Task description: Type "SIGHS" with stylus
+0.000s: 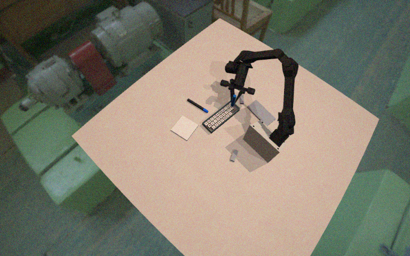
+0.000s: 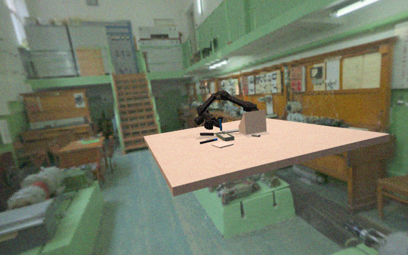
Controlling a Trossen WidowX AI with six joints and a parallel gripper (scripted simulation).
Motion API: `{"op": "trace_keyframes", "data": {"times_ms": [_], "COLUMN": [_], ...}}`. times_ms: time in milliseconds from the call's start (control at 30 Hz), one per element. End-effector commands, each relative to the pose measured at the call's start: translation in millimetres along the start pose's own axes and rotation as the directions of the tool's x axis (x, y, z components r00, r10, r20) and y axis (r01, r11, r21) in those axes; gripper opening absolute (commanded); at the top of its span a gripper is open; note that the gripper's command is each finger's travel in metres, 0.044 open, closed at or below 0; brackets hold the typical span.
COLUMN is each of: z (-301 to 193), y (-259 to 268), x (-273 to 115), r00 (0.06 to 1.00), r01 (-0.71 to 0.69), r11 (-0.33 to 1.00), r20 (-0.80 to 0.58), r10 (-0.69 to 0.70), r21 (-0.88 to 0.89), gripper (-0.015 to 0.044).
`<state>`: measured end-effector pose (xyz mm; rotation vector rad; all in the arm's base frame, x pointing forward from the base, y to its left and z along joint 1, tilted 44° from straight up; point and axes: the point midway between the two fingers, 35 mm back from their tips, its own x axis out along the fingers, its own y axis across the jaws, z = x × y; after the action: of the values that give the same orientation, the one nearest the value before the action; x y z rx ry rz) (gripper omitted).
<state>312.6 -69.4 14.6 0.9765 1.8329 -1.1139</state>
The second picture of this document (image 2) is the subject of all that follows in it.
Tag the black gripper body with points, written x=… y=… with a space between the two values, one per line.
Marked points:
x=210 y=118

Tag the grey keyboard with keys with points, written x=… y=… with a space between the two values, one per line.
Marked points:
x=225 y=136

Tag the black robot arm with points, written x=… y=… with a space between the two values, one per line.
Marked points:
x=202 y=112

